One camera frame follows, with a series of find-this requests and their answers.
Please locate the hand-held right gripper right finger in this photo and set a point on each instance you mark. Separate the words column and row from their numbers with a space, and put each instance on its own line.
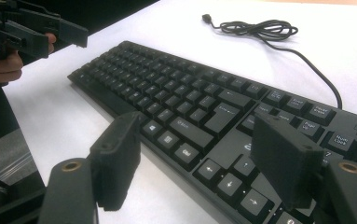
column 286, row 161

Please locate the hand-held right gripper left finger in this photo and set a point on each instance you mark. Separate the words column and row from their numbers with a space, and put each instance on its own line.
column 115, row 168

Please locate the black computer keyboard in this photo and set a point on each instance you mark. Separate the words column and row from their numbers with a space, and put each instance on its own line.
column 198, row 93

